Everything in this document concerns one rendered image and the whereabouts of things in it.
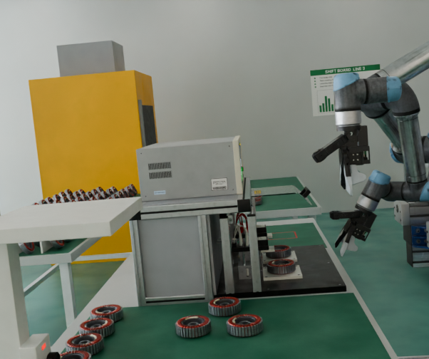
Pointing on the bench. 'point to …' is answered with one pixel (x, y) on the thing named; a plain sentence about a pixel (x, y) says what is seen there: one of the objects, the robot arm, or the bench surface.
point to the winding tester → (190, 169)
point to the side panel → (172, 261)
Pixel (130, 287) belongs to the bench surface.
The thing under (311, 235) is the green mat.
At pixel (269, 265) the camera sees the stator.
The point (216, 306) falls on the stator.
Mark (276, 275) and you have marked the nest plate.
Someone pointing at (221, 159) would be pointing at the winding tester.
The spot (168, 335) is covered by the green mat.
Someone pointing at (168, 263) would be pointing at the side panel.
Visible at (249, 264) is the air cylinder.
